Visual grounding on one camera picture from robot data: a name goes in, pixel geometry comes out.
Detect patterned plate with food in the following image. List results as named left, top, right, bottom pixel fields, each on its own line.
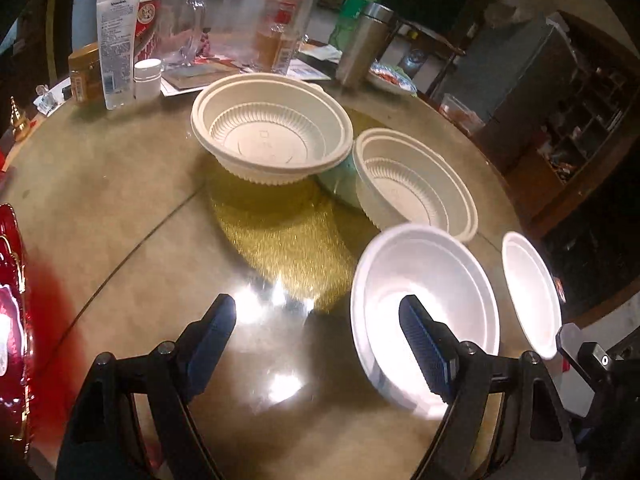
left=367, top=60, right=418, bottom=97

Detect red and white box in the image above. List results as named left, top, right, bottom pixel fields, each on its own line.
left=127, top=0, right=161, bottom=61

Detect teal bowl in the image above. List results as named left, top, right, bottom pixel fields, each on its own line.
left=316, top=152, right=363, bottom=209

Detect white pill bottle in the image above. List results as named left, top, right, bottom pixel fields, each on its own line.
left=133, top=58, right=163, bottom=102

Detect shiny red packet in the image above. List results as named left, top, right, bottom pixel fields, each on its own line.
left=0, top=203, right=36, bottom=456

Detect small white foam bowl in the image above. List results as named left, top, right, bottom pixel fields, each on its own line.
left=501, top=231, right=563, bottom=360

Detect large white foam bowl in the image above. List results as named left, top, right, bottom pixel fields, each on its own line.
left=350, top=223, right=501, bottom=418

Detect clear bag with box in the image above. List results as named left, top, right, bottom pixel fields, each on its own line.
left=220, top=0, right=316, bottom=75

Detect flat grey card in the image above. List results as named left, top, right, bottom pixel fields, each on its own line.
left=160, top=60, right=241, bottom=97

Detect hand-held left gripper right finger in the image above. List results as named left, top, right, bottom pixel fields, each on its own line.
left=398, top=295, right=583, bottom=480

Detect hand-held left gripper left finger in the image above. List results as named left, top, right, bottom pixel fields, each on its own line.
left=56, top=294, right=237, bottom=480

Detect green plastic bottle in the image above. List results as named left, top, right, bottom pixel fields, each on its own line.
left=328, top=0, right=383, bottom=48

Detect small glass bottle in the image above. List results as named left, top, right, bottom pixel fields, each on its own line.
left=34, top=85, right=63, bottom=113

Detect small cream ribbed bowl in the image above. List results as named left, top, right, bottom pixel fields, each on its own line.
left=353, top=128, right=479, bottom=244

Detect gold pagoda ornament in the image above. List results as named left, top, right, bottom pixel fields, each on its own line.
left=7, top=96, right=33, bottom=143

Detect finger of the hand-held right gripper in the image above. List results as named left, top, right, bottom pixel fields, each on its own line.
left=556, top=323, right=621, bottom=417

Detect white squeeze tube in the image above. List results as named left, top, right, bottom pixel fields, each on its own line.
left=96, top=0, right=146, bottom=111

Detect amber jar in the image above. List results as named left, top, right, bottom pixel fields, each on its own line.
left=68, top=42, right=108, bottom=105

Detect large cream ribbed bowl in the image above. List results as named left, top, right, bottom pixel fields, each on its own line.
left=190, top=73, right=354, bottom=187

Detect grey cabinet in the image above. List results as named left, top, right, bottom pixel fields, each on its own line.
left=465, top=17, right=586, bottom=161

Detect gold glitter round mat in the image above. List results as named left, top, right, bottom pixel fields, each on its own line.
left=207, top=107, right=396, bottom=313

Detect steel thermos flask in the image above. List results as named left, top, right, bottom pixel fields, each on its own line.
left=335, top=2, right=396, bottom=88

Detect printed paper sheets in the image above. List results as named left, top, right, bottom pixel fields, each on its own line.
left=287, top=40, right=343, bottom=81

